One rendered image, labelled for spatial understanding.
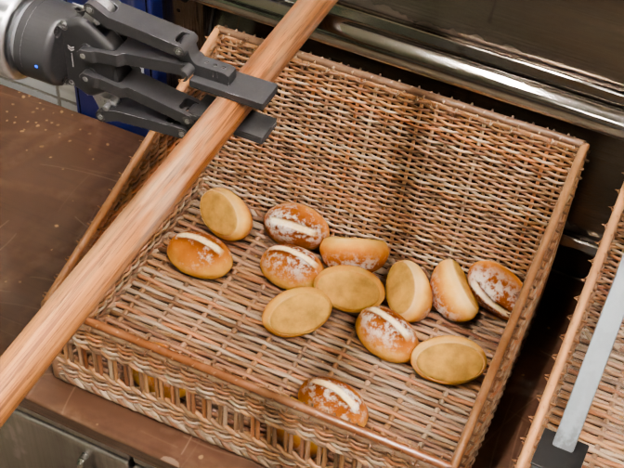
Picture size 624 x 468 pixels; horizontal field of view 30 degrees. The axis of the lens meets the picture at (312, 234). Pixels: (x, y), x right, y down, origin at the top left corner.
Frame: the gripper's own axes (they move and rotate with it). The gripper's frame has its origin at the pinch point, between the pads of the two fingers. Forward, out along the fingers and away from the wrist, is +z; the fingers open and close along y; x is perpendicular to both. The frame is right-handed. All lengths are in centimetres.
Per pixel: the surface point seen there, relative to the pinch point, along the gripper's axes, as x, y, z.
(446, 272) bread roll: -39, 54, 13
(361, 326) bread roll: -27, 57, 5
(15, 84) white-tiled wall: -56, 64, -71
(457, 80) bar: -16.5, 3.5, 15.0
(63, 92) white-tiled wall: -55, 62, -61
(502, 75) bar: -17.3, 2.1, 19.0
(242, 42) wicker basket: -50, 35, -25
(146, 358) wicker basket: -4, 49, -14
